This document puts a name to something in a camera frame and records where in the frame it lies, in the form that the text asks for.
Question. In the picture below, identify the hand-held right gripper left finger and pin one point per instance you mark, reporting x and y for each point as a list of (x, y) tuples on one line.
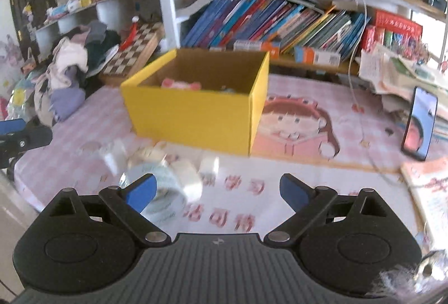
[(141, 192)]

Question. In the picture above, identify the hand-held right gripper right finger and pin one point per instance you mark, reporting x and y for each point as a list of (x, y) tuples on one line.
[(294, 192)]

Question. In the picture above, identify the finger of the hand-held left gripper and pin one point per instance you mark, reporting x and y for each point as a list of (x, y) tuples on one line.
[(36, 137), (12, 126)]

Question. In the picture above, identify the clear tape roll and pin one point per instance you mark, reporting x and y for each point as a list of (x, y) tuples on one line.
[(164, 195)]

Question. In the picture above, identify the white charger plug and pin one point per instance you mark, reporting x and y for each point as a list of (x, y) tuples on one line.
[(209, 169)]

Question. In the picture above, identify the yellow cardboard box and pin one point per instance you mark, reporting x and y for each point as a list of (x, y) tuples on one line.
[(196, 115)]

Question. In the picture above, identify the pink soft item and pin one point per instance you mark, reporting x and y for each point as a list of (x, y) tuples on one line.
[(178, 84)]

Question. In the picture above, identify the colourful plastic bags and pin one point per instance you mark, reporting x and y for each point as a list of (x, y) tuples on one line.
[(14, 87)]

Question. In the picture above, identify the pink printed desk mat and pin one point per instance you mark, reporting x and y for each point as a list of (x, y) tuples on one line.
[(315, 157)]

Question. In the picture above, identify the pile of clothes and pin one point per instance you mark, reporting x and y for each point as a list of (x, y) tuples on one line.
[(70, 80)]

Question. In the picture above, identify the wooden chessboard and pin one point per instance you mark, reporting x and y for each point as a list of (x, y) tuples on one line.
[(133, 52)]

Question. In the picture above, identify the pink booklet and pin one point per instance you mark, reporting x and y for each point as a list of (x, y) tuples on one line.
[(430, 192)]

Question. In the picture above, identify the orange white carton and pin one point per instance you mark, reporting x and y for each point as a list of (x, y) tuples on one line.
[(316, 57), (257, 46)]

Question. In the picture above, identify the red white toy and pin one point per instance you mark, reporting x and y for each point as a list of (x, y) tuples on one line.
[(131, 32)]

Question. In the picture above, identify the black smartphone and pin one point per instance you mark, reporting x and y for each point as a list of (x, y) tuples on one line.
[(420, 123)]

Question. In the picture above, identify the stack of papers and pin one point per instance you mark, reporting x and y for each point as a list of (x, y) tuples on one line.
[(395, 69)]

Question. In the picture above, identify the row of colourful books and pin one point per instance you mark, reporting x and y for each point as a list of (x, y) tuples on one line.
[(273, 22)]

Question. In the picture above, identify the red thick books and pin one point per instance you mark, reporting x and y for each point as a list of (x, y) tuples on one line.
[(392, 30)]

